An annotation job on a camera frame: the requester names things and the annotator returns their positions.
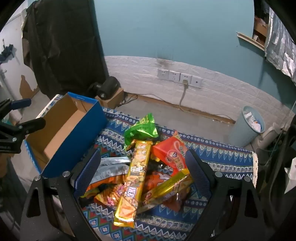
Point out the silver snack packet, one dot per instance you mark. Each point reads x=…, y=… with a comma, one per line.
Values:
x=111, y=169

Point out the gold foil snack packet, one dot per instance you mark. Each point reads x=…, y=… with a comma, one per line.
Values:
x=166, y=187

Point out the silver foil sheet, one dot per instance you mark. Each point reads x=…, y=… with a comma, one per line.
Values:
x=277, y=46

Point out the green snack packet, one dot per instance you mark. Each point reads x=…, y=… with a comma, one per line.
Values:
x=141, y=132

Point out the white wall socket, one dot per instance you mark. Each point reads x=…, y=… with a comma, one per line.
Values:
x=197, y=81
x=174, y=76
x=187, y=77
x=163, y=74

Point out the dark blue hanging cloth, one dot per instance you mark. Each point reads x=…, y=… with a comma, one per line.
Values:
x=7, y=52

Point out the light blue trash bin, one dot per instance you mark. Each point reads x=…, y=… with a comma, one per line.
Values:
x=242, y=132

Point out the black hanging cloth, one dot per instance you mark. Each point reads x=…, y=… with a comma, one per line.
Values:
x=64, y=46

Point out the red snack packet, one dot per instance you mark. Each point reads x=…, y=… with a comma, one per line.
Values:
x=171, y=153

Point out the long gold biscuit packet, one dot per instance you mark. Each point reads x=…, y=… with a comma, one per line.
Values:
x=136, y=176

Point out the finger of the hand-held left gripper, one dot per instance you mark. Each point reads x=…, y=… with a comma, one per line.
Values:
x=22, y=103
x=32, y=125

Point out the white plastic appliance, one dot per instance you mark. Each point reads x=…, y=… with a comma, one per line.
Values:
x=268, y=136

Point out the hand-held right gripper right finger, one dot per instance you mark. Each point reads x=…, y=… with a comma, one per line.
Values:
x=196, y=171

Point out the orange-red chips packet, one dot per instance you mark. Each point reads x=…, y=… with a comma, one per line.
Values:
x=108, y=197

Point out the small brown cardboard box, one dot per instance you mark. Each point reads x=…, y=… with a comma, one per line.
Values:
x=115, y=98

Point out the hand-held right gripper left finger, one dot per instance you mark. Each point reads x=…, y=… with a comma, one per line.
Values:
x=89, y=171

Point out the orange snack packet white print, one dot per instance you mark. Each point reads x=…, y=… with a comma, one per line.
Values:
x=157, y=179

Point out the blue cardboard box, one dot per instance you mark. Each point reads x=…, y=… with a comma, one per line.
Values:
x=69, y=120

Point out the wooden window frame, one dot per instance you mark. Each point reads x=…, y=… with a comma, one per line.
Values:
x=249, y=39

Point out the blue patterned tablecloth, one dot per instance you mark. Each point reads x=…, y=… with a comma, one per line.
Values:
x=219, y=166

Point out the black camera on box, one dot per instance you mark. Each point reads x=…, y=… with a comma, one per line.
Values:
x=108, y=87

